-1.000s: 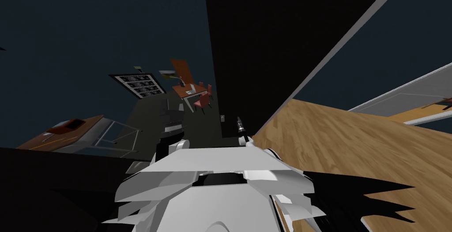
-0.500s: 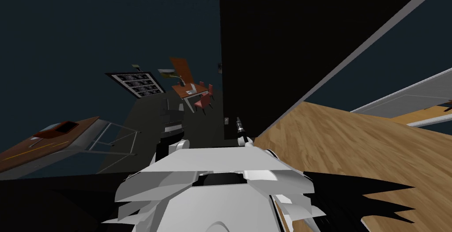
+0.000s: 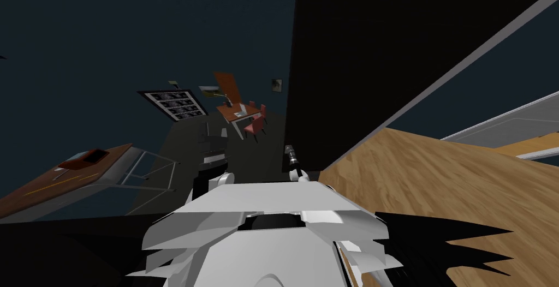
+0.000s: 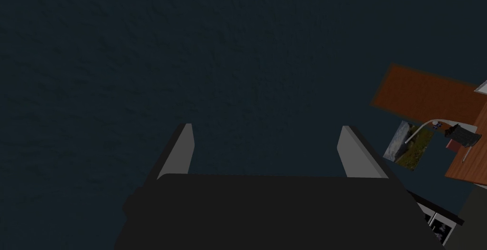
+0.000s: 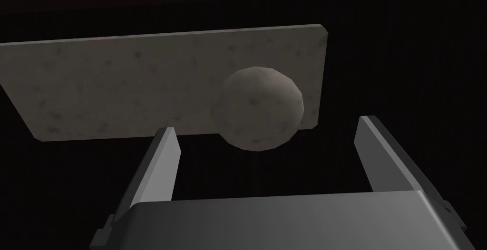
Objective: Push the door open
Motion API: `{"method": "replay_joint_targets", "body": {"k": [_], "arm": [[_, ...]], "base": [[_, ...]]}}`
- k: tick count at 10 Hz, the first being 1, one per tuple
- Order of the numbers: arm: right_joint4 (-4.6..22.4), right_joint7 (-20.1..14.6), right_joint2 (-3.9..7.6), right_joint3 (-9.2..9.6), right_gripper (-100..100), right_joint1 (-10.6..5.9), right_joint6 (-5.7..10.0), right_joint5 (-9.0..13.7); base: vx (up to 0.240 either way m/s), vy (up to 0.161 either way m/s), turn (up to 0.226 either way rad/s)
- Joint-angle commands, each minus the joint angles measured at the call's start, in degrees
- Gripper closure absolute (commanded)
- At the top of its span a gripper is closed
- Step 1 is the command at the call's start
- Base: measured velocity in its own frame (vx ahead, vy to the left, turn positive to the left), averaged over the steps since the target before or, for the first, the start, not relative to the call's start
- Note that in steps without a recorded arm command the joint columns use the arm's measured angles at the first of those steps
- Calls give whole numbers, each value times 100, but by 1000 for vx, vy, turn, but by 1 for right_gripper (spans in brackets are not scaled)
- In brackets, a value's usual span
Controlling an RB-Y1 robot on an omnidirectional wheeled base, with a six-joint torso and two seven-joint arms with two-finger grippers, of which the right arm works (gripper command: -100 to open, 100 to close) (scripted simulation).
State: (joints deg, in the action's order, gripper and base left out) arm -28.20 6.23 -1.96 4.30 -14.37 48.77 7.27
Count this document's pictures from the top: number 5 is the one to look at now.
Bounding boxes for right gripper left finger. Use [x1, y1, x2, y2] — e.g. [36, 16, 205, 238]
[113, 126, 181, 224]

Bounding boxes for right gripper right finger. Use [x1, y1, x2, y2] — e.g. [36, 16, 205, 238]
[353, 115, 453, 210]

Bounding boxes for beige speckled drawer front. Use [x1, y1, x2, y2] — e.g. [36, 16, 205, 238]
[0, 23, 329, 142]

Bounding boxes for beige speckled round knob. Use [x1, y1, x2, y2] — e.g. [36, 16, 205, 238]
[212, 66, 305, 152]

